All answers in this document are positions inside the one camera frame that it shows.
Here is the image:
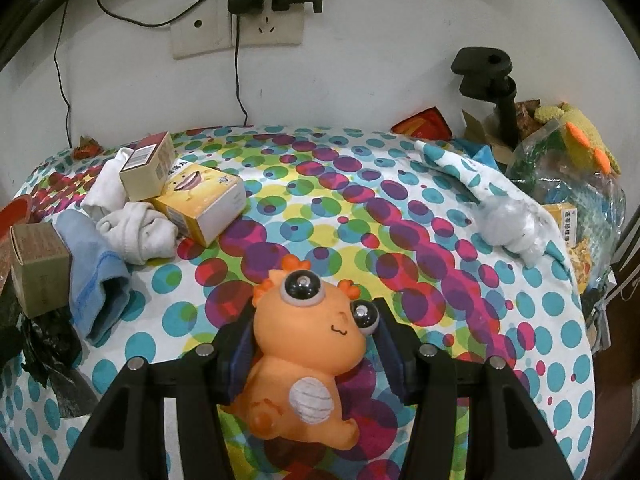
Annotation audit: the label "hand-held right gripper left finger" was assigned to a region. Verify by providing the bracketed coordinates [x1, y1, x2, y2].
[57, 305, 261, 480]

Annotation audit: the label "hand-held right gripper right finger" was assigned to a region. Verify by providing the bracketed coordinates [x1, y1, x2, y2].
[372, 297, 576, 480]

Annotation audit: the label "orange dinosaur squeeze toy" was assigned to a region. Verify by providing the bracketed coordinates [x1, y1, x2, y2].
[227, 254, 383, 456]

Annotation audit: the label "white socks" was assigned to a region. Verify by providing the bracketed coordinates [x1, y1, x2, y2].
[96, 202, 179, 265]

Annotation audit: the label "light blue sock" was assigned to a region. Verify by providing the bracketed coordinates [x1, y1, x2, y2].
[54, 209, 132, 346]

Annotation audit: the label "small beige red-topped box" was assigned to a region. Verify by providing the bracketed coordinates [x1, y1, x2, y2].
[119, 131, 176, 201]

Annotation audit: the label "brown cardboard box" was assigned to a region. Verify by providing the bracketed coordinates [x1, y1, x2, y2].
[10, 222, 73, 320]

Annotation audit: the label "yellow cartoon face box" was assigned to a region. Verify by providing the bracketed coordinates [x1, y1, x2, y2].
[150, 162, 247, 247]

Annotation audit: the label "polka dot tablecloth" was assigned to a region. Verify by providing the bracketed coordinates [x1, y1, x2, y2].
[0, 122, 598, 480]

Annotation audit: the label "orange snack bag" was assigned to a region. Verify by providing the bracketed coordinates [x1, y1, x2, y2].
[570, 240, 593, 291]

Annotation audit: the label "white sock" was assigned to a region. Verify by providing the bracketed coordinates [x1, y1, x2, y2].
[80, 147, 136, 221]

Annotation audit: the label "small yellow box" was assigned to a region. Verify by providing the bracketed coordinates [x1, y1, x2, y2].
[542, 202, 578, 241]

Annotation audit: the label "red snack packet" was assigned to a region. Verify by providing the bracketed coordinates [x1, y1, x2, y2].
[391, 107, 453, 141]

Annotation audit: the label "open cardboard box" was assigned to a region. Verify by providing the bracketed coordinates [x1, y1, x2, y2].
[460, 107, 516, 166]

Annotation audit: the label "clear plastic bag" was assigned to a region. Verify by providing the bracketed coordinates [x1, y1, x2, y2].
[507, 120, 626, 271]

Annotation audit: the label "red foil candy wrapper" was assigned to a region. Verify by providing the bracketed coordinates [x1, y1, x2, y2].
[72, 135, 103, 158]

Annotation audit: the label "brown snack packet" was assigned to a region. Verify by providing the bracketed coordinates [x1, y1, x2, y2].
[515, 100, 541, 136]

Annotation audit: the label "yellow plush toy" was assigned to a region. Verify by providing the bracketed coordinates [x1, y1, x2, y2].
[535, 102, 621, 176]

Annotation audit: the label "black clamp stand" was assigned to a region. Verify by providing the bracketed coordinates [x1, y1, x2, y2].
[450, 47, 521, 151]

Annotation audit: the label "black power plug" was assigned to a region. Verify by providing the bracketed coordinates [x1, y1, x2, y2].
[270, 0, 326, 15]

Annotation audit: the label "black charger cable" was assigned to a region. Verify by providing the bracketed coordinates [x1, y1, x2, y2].
[232, 12, 251, 127]

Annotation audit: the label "white wall socket plate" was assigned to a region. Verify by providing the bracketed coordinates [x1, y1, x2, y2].
[170, 7, 236, 60]
[232, 0, 306, 48]

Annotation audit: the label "thin wall cable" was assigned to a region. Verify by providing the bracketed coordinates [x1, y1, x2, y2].
[52, 0, 73, 148]

